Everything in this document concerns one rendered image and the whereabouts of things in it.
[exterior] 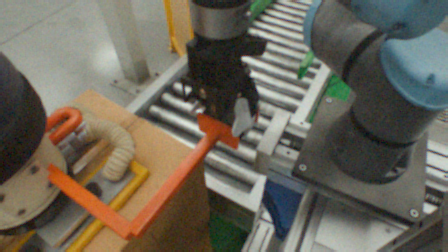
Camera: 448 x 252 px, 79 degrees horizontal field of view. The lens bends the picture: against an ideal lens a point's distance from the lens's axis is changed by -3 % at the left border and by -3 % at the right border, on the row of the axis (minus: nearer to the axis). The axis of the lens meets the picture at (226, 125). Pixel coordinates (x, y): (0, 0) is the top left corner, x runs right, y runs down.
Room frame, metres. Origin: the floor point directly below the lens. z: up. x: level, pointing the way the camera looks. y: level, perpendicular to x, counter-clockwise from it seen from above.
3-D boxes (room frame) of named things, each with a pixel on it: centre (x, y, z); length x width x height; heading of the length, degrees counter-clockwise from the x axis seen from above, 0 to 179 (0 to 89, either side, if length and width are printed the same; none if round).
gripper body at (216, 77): (0.32, 0.01, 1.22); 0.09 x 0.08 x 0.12; 148
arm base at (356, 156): (0.30, -0.27, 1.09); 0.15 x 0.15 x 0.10
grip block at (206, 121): (0.35, -0.01, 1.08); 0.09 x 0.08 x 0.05; 58
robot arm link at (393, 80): (0.31, -0.26, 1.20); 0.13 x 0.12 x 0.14; 24
